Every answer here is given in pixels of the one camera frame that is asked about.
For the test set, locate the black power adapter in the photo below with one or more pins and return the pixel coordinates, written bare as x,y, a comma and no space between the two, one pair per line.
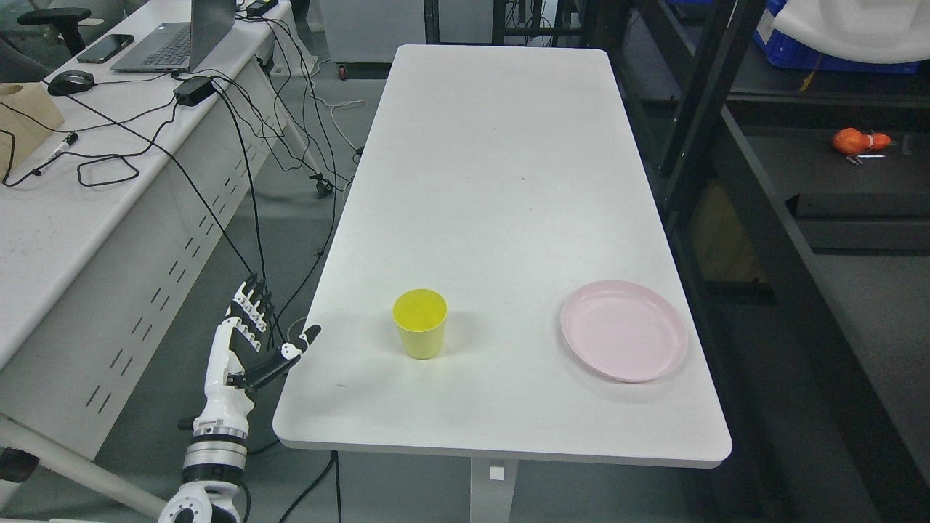
193,90

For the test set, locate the black office chair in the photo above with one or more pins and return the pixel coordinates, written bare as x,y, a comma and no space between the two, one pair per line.
65,20

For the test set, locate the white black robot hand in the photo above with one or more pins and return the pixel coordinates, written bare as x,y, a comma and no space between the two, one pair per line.
227,381

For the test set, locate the black smartphone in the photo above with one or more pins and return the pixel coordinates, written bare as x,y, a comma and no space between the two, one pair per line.
105,48

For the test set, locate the cardboard box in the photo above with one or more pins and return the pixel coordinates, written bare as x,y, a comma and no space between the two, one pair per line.
28,117

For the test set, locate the white table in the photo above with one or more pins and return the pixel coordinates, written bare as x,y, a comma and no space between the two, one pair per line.
504,178

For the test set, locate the grey laptop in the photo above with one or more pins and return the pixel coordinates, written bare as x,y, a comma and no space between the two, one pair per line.
178,47

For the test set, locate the black marker pen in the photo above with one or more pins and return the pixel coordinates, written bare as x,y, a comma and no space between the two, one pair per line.
63,147

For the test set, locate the black computer mouse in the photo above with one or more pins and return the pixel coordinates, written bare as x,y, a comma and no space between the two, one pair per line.
71,82

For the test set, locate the pink plastic plate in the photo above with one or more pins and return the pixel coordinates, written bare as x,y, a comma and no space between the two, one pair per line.
624,331

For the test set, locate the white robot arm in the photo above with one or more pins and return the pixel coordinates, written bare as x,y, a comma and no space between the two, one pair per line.
212,476

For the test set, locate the yellow plastic cup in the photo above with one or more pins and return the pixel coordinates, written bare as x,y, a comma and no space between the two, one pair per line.
420,318

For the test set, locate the white office desk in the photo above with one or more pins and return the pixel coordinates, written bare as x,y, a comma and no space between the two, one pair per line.
100,251

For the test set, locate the black metal shelf rack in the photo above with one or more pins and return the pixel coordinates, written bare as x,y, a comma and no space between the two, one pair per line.
807,269

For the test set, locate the orange toy carrot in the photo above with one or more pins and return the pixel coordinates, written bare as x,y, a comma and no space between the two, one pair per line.
851,141

